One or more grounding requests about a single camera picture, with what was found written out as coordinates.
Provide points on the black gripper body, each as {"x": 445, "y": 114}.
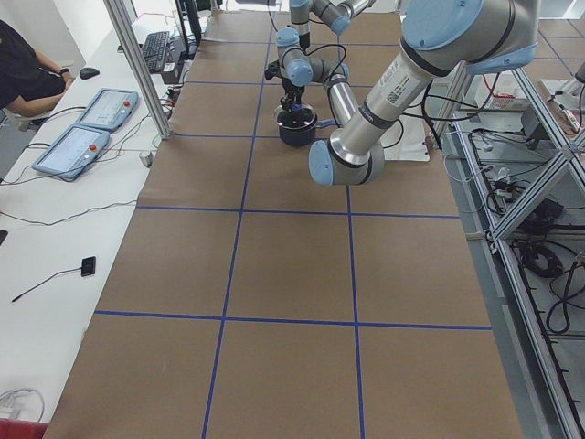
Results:
{"x": 290, "y": 88}

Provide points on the glass lid with blue knob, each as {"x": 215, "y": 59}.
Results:
{"x": 303, "y": 119}

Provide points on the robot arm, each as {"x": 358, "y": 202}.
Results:
{"x": 487, "y": 36}
{"x": 336, "y": 17}

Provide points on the dark blue saucepan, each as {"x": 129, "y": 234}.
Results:
{"x": 304, "y": 136}

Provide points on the black keyboard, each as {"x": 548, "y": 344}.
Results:
{"x": 154, "y": 50}

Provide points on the upper teach pendant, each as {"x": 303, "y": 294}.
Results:
{"x": 109, "y": 109}

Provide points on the teach pendant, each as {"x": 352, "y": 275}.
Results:
{"x": 67, "y": 157}
{"x": 109, "y": 109}

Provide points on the brown table mat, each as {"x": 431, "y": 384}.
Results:
{"x": 248, "y": 302}

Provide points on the black computer mouse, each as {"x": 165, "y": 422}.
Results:
{"x": 88, "y": 73}

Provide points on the lower teach pendant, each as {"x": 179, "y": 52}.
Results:
{"x": 67, "y": 157}

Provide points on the small black device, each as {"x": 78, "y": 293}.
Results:
{"x": 88, "y": 266}

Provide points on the seated person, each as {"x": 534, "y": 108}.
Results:
{"x": 31, "y": 82}

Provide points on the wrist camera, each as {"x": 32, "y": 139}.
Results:
{"x": 273, "y": 70}

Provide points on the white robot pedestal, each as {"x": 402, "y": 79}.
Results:
{"x": 406, "y": 141}

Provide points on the aluminium frame post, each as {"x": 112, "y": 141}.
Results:
{"x": 124, "y": 30}

